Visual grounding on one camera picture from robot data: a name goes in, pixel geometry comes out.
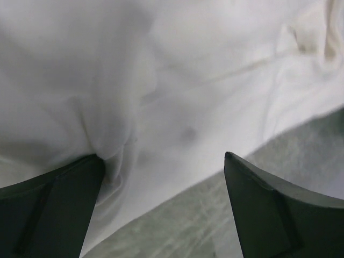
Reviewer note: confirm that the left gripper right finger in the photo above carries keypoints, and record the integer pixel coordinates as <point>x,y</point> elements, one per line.
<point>275,218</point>

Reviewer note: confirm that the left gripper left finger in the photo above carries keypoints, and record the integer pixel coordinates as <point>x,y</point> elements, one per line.
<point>48,216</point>

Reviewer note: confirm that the white printed t shirt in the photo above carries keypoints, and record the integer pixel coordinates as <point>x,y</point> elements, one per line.
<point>159,90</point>

